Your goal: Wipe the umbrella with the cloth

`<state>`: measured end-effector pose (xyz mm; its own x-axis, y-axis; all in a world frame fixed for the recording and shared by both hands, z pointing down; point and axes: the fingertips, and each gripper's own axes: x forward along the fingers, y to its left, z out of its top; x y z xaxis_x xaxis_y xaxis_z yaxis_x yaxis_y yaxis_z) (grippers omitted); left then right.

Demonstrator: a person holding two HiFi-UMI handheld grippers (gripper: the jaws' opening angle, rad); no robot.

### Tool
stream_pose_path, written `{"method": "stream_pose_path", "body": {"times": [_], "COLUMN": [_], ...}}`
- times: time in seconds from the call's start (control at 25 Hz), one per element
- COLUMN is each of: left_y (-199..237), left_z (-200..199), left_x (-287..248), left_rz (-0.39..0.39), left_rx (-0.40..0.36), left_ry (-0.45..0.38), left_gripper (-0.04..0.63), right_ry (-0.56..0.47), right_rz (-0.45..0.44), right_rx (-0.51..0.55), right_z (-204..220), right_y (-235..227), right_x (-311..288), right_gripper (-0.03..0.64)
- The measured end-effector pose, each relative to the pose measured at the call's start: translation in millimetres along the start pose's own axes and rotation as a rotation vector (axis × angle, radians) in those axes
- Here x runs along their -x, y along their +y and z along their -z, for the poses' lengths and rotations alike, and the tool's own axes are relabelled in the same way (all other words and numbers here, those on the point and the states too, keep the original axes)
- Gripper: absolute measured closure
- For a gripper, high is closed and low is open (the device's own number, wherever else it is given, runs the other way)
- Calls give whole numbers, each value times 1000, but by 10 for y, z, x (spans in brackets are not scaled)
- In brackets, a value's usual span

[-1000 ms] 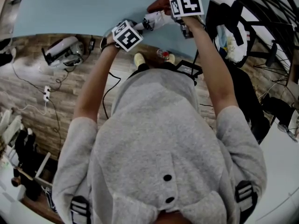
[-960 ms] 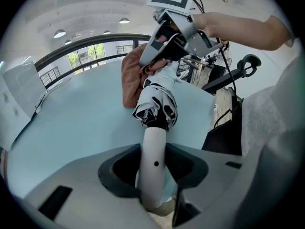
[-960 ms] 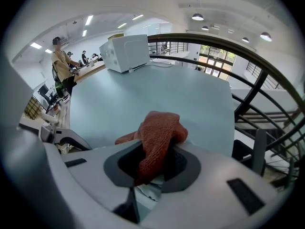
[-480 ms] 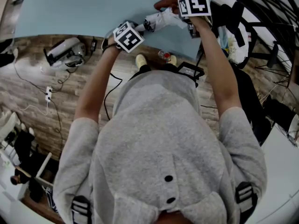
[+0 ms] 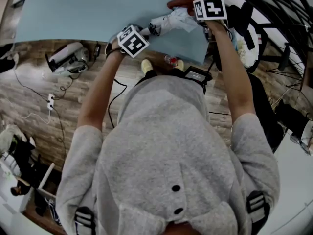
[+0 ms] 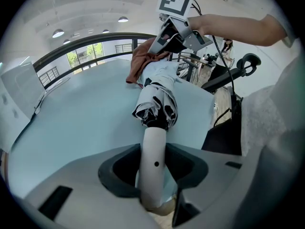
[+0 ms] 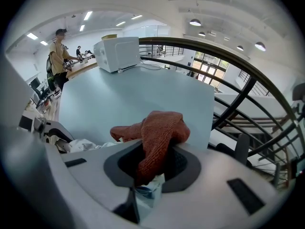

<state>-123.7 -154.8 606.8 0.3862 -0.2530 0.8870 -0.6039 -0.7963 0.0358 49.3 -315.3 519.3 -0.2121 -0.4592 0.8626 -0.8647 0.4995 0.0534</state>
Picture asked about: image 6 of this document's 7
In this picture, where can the black metal railing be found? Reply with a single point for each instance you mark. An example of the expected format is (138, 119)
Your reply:
(124, 35)

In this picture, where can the person's right forearm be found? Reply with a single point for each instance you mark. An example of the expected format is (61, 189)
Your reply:
(233, 28)

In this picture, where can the pale blue folding umbrella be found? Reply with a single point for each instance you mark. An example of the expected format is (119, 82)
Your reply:
(155, 96)

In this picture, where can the dark pendant lamp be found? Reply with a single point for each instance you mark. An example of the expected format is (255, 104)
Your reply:
(123, 19)
(66, 41)
(58, 33)
(105, 31)

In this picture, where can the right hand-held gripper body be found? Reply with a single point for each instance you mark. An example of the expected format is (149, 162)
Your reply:
(175, 2)

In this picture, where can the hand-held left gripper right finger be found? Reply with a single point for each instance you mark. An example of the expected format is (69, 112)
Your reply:
(214, 187)

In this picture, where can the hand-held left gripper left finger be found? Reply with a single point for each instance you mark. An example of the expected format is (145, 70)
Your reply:
(83, 175)

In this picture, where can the black office chair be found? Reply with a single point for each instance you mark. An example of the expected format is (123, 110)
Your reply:
(219, 82)

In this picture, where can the brown cloth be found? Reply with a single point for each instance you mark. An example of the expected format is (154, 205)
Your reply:
(140, 56)

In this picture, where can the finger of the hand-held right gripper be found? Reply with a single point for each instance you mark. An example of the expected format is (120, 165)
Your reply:
(176, 26)
(189, 42)

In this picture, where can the person's grey sweater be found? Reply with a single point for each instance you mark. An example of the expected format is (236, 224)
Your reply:
(269, 108)

